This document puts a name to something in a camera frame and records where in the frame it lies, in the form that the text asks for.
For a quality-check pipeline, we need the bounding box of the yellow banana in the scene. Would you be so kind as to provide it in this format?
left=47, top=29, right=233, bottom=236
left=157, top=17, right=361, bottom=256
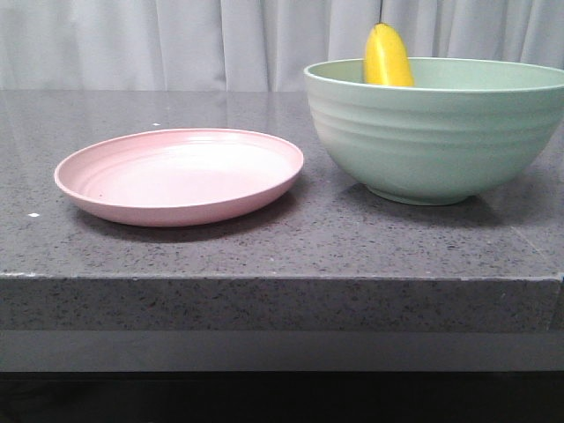
left=363, top=23, right=414, bottom=86

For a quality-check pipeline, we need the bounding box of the pink plate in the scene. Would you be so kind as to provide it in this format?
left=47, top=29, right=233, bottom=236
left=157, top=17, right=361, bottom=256
left=54, top=128, right=304, bottom=227

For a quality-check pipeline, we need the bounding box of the green ribbed bowl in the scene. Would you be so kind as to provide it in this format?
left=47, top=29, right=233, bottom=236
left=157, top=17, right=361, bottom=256
left=304, top=57, right=563, bottom=205

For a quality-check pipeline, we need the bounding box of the white curtain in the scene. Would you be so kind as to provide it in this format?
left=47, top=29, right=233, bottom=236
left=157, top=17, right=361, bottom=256
left=1, top=1, right=563, bottom=92

